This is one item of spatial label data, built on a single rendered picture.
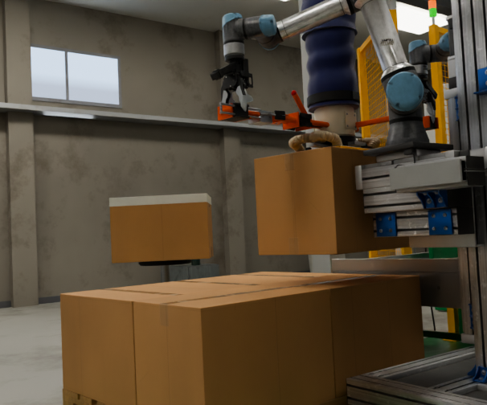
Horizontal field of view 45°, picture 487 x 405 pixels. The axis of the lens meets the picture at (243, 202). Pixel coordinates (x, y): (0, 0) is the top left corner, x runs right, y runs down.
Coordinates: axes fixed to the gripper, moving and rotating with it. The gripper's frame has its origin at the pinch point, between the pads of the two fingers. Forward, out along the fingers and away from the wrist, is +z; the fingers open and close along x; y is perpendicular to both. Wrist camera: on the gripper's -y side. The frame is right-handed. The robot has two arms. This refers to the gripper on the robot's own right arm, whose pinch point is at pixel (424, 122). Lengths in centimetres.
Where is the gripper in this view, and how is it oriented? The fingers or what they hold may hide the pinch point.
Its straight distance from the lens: 272.0
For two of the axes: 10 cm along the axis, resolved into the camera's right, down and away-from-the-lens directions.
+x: 7.0, -0.7, -7.1
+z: 0.4, 10.0, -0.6
